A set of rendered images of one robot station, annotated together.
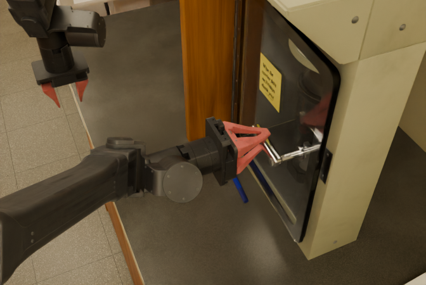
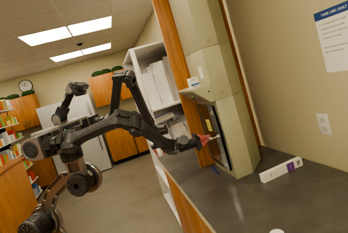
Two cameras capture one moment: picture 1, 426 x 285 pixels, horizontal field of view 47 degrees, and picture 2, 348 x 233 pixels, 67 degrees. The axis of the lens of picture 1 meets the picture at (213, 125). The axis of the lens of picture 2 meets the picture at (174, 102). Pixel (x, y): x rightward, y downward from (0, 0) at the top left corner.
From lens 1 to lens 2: 1.04 m
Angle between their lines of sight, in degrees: 40
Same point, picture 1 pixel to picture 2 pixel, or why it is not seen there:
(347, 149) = (226, 128)
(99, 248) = not seen: outside the picture
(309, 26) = (198, 92)
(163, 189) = (178, 141)
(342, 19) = (205, 91)
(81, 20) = (161, 126)
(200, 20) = (192, 121)
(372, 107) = (227, 114)
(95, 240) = not seen: outside the picture
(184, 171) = (184, 137)
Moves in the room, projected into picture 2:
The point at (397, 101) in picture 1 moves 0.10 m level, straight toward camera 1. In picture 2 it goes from (234, 113) to (227, 117)
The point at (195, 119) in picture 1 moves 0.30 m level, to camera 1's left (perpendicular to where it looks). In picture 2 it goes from (200, 156) to (159, 165)
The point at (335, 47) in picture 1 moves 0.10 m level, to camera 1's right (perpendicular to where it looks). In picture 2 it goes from (206, 97) to (224, 92)
